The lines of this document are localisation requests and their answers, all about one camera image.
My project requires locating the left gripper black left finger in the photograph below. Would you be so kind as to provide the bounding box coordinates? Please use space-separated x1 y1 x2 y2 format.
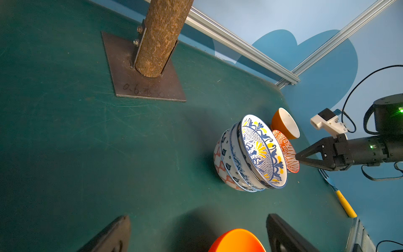
78 215 131 252

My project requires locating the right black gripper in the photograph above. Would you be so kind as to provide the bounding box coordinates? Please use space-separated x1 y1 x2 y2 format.
296 136 386 171

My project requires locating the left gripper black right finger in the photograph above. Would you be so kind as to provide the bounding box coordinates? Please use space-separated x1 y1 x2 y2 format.
266 214 319 252

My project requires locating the red patterned bowl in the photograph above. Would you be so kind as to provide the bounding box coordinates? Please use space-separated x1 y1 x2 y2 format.
272 130 300 173

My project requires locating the orange plastic bowl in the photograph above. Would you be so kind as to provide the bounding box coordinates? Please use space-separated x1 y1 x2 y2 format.
208 228 266 252

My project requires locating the cream white bowl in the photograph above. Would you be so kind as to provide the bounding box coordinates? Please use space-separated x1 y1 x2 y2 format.
270 108 300 140

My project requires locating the yellow blue patterned bowl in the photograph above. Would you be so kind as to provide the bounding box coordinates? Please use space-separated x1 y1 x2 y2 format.
237 114 287 189

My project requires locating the blue white floral bowl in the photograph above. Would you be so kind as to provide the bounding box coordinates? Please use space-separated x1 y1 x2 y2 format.
229 122 266 191

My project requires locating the light blue patterned bowl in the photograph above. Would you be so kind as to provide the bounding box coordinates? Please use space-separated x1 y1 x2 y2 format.
220 129 257 192

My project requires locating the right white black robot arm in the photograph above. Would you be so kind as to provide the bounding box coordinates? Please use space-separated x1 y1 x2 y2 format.
296 94 403 172

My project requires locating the right blue yellow garden fork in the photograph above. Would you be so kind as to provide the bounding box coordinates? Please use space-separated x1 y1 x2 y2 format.
319 169 357 218

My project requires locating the pink cherry blossom tree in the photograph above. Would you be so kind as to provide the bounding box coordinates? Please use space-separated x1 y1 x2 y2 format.
101 1 193 102

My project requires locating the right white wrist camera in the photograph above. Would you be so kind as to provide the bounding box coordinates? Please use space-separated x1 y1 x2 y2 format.
310 108 347 138

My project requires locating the aluminium front rail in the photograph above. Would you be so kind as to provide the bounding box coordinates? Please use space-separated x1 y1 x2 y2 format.
345 217 376 252

